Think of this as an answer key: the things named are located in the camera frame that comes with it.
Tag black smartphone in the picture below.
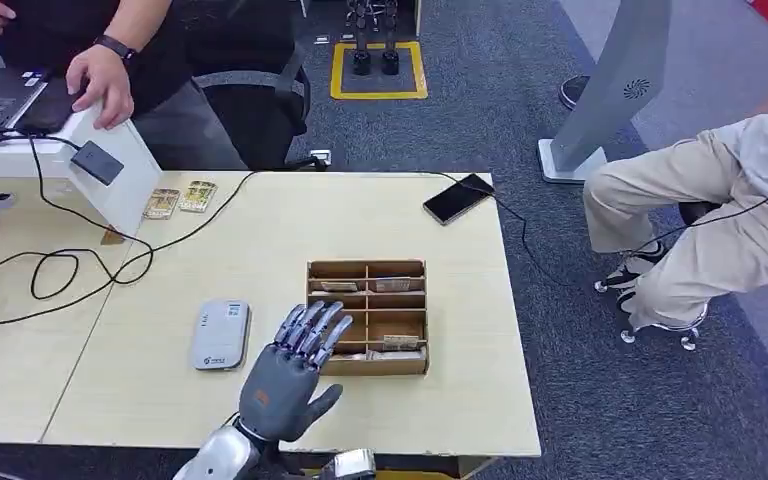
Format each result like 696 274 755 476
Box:
422 173 497 227

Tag black phone cable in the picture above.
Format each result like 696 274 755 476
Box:
417 170 574 288

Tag long black desk cable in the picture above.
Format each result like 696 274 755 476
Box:
0 170 261 333

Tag black office chair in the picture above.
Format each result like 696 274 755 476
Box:
175 0 332 172

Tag black looped hub cable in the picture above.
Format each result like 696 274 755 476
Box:
0 131 157 301

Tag person in black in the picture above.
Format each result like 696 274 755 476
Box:
0 0 251 172

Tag grey kiosk stand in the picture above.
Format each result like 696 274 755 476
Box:
537 0 674 186

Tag black wristwatch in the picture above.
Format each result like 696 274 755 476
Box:
93 33 139 63

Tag grey card reader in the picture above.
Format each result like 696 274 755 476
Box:
191 299 252 372

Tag black rectangular hub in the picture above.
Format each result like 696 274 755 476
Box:
69 140 126 187

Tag black shoe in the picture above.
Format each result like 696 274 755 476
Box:
558 74 592 113

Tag thin black hanging cable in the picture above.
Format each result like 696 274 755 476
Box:
622 162 768 263

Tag yellow sheet under desk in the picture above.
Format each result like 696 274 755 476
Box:
304 468 461 480

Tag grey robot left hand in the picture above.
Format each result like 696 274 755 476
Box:
237 300 355 444

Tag white card stack in box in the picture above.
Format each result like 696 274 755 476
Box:
329 349 426 363

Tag white desk riser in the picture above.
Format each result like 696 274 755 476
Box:
0 99 163 238

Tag seated person in beige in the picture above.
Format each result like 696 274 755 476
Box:
582 51 768 333

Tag wooden compartment card box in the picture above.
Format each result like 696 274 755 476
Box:
305 258 432 378

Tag black flat pad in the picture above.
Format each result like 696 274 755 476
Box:
15 75 92 136

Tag stool with chrome casters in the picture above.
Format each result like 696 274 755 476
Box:
592 201 723 353

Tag person's left hand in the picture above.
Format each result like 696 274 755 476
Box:
65 44 136 132

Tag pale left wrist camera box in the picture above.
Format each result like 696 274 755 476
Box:
317 448 378 480

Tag black background robot legs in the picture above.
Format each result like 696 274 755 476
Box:
346 0 403 77

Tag yellow floor tape square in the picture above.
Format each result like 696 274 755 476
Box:
330 41 430 102

